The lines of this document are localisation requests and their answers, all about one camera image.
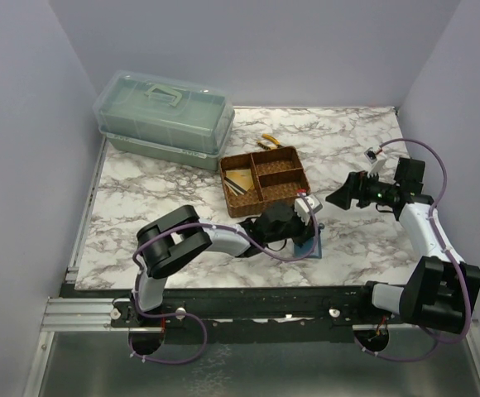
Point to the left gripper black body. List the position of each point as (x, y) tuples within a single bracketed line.
[(306, 234)]

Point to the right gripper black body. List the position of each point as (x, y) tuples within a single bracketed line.
[(358, 188)]

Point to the blue leather card holder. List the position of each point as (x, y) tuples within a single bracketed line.
[(311, 249)]

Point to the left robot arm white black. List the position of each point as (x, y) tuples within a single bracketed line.
[(168, 244)]

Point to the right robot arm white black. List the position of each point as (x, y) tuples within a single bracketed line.
[(442, 290)]

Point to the brown woven divided basket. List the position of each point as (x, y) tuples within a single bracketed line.
[(278, 175)]

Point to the green plastic storage box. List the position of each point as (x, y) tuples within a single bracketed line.
[(165, 119)]

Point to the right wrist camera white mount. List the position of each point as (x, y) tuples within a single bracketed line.
[(376, 158)]

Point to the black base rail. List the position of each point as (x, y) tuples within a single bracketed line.
[(254, 315)]

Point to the yellow handled pliers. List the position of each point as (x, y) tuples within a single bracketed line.
[(268, 142)]

